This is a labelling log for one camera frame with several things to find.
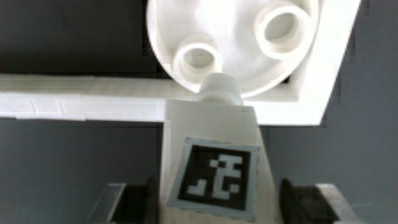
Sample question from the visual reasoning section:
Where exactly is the white stool leg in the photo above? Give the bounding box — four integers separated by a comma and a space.
159, 73, 283, 224

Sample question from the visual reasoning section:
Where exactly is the white round stool seat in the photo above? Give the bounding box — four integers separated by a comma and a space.
146, 0, 320, 97

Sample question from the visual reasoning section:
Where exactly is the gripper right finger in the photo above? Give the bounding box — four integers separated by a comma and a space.
280, 179, 367, 224

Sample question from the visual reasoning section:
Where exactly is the white L-shaped obstacle fence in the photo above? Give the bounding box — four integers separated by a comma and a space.
0, 0, 361, 126

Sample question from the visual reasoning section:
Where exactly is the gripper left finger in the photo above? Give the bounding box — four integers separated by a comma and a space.
86, 177, 159, 224

